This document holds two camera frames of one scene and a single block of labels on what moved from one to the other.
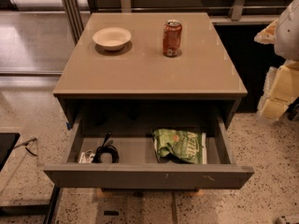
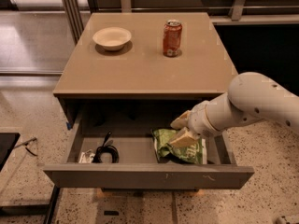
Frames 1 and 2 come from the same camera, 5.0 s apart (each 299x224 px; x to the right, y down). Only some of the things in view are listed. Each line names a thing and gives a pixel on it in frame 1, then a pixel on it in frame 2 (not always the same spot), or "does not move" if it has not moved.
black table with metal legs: [7, 143] does not move
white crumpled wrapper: [87, 157] does not move
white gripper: [289, 35] -> [198, 120]
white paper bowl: [112, 38] does not move
